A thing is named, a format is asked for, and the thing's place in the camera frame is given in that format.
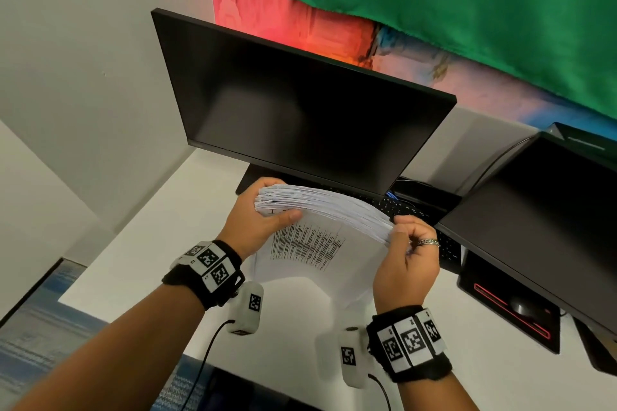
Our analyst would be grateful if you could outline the dark grey box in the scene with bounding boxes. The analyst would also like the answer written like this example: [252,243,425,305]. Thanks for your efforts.
[547,122,617,152]

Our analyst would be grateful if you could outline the black right camera cable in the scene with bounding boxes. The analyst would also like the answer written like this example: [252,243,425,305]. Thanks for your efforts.
[368,373,392,411]

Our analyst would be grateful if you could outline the green cloth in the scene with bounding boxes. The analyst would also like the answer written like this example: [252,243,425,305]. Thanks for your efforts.
[288,0,617,120]

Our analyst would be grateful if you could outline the black computer mouse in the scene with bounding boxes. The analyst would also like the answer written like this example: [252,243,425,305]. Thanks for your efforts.
[508,297,539,318]

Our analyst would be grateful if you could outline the person's right forearm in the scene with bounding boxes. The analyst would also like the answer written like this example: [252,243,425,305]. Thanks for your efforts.
[398,372,478,411]

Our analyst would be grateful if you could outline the person's left forearm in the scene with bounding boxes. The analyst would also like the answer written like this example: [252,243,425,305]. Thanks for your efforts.
[9,283,206,411]

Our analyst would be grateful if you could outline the black right wristband with markers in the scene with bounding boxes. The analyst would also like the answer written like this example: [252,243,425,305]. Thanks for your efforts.
[366,305,454,383]

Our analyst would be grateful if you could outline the person's dark trousers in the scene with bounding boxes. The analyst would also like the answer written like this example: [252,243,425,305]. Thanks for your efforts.
[183,367,314,411]

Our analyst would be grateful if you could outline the white table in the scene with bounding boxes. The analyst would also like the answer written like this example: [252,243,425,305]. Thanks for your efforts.
[58,148,617,411]

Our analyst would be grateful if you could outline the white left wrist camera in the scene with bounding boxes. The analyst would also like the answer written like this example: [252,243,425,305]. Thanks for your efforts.
[226,280,265,336]

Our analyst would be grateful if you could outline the person's left hand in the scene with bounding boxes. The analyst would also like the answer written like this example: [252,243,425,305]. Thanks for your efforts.
[215,177,304,262]

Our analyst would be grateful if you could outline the grey desk divider panel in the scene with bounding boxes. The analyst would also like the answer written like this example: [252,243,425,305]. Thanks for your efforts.
[400,107,541,197]

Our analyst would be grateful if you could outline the black keyboard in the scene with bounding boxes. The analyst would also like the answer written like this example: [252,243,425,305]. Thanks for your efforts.
[298,182,463,275]

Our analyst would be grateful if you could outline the black mouse pad red trim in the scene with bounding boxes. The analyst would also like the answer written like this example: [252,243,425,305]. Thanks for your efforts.
[456,251,562,354]

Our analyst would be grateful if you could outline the black left camera cable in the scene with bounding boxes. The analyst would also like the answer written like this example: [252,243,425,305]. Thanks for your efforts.
[179,320,236,411]

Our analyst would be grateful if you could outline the black left wristband with markers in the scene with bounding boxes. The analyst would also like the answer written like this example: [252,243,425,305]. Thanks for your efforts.
[161,240,246,311]

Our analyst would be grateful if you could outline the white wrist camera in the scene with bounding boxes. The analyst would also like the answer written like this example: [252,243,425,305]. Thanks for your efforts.
[337,326,375,390]
[226,280,265,336]

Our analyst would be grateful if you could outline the black computer monitor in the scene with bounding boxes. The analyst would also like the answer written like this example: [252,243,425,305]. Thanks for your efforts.
[150,8,458,197]
[433,132,617,337]

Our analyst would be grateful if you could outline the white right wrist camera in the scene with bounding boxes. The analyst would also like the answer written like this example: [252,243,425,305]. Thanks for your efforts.
[337,326,375,390]

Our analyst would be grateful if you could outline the black flat device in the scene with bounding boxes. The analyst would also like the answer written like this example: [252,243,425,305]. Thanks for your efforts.
[573,317,617,376]

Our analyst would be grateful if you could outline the black camera cable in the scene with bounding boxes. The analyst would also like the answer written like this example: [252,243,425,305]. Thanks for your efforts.
[368,373,392,411]
[179,320,236,411]

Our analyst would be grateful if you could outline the glossy black box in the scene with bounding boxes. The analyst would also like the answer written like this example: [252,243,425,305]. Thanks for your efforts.
[390,177,463,214]

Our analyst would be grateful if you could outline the black red-striped monitor base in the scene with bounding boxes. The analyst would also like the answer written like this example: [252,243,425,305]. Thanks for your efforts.
[235,164,285,196]

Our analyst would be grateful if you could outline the black wristband with markers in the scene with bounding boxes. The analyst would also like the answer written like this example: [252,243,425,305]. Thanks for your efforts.
[366,305,454,383]
[161,240,246,311]

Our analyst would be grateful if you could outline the stack of white printed papers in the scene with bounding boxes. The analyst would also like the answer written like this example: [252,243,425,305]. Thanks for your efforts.
[248,184,396,310]

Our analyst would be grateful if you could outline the person's right hand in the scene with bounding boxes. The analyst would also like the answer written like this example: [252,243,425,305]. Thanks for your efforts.
[372,214,441,316]

